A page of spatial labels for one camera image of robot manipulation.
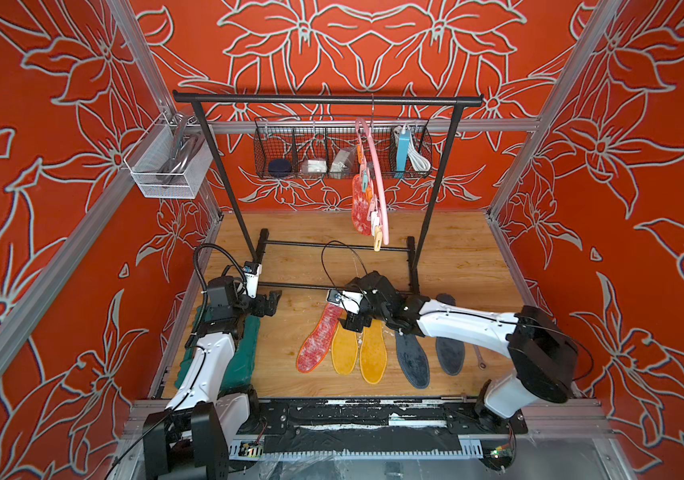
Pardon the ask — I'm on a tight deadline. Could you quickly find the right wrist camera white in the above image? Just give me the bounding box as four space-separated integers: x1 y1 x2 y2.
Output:
326 289 363 314

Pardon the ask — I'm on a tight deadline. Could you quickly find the yellow insole front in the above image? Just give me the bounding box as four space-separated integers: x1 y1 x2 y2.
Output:
359 320 388 384

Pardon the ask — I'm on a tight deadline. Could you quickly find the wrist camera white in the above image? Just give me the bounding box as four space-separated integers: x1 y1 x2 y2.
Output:
326 289 363 314
243 261 262 298

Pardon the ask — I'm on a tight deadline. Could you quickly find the black metal clothes rack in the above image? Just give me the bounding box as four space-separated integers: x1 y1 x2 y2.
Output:
173 91 485 294

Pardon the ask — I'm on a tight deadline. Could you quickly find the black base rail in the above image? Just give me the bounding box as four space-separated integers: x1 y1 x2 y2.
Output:
230 397 528 461

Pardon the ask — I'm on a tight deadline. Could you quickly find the white mesh wall basket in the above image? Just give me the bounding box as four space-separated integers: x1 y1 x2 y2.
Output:
124 112 213 200

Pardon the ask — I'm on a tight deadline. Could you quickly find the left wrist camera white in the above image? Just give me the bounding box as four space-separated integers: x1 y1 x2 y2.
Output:
243 261 262 298

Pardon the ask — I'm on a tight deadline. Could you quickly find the dark grey insole front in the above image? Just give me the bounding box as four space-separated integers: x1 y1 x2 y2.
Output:
435 292 467 377

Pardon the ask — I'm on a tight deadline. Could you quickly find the red insole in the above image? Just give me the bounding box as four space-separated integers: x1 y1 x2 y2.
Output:
296 303 346 373
352 174 373 236

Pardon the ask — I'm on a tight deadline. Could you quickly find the red insole front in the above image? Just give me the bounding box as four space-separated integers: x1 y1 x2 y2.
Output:
296 303 346 373

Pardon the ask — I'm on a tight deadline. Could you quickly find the dark grey insole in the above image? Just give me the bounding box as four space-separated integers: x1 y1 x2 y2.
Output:
435 292 467 377
395 333 430 390

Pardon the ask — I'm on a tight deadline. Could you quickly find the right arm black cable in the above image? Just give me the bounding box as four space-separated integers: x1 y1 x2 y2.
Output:
320 239 371 295

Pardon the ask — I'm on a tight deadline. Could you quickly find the yellow insole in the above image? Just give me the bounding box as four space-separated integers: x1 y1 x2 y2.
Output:
331 327 359 375
359 320 388 384

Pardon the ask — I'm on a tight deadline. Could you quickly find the pink clip hanger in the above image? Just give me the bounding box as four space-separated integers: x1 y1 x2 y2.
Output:
353 118 390 251

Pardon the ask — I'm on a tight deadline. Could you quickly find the dark blue round item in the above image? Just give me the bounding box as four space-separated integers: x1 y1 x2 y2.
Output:
268 158 293 178

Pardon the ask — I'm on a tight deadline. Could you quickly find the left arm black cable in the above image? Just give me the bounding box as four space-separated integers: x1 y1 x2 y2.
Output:
193 243 250 301

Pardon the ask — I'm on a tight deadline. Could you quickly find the white cable in basket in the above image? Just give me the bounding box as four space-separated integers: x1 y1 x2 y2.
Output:
407 143 433 174

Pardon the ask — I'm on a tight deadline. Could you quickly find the grey item in basket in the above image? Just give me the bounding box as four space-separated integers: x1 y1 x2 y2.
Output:
329 148 354 179

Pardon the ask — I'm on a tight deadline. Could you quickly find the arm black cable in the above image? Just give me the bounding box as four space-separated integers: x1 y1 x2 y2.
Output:
320 239 371 295
193 243 250 301

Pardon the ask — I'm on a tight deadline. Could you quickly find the black wire wall basket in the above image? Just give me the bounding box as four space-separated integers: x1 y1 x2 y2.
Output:
253 120 434 180

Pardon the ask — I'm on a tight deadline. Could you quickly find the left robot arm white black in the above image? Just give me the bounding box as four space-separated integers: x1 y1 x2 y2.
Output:
141 276 282 479

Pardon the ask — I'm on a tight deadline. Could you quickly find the white box in basket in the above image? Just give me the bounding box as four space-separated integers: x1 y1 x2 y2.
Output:
300 158 328 176

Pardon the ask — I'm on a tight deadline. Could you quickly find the green plastic tool case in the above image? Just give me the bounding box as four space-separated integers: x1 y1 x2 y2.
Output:
174 307 261 395

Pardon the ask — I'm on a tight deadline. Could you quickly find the silver wrench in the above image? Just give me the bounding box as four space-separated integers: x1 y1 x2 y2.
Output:
474 346 487 370

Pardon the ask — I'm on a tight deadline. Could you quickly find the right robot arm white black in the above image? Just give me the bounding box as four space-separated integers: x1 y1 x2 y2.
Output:
327 271 578 428

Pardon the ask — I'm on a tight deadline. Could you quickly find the light blue box in basket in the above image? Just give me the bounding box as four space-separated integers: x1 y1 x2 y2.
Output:
394 126 411 179

